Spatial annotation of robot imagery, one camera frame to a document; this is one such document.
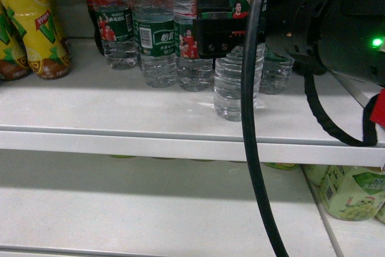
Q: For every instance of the water bottle with barcode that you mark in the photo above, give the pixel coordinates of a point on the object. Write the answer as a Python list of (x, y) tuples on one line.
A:
[(154, 27)]

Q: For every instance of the cola bottle behind water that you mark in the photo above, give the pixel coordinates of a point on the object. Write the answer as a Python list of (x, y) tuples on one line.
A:
[(92, 14)]

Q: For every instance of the right back water bottle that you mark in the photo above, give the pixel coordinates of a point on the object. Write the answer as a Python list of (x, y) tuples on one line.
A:
[(276, 73)]

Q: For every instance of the green drink bottle behind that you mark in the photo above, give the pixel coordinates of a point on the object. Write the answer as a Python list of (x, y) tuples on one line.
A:
[(315, 173)]

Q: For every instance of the green grape drink bottle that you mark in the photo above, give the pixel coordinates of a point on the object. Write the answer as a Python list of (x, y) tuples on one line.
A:
[(352, 193)]

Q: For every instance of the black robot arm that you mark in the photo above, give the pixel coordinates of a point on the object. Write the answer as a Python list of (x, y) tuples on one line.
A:
[(345, 37)]

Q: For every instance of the middle water bottle red players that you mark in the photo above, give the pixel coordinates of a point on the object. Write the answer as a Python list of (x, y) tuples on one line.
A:
[(193, 73)]

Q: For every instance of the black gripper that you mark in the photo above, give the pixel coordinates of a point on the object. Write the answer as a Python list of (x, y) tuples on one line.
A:
[(293, 30)]

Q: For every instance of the white shelf board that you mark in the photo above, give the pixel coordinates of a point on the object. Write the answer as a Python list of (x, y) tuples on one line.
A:
[(75, 204), (95, 109)]

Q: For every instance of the clear water bottle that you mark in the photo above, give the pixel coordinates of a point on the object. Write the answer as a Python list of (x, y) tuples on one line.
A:
[(227, 79)]

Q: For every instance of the leftmost back water bottle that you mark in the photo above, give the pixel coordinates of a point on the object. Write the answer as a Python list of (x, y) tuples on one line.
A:
[(114, 22)]

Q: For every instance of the white lower shelf board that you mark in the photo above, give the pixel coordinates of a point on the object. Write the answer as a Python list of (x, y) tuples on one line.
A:
[(75, 204)]

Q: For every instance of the yellow lemon tea bottle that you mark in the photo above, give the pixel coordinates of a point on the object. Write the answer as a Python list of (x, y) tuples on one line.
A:
[(42, 36)]

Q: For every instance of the white middle shelf board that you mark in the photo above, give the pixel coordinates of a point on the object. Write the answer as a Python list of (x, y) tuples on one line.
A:
[(95, 109)]

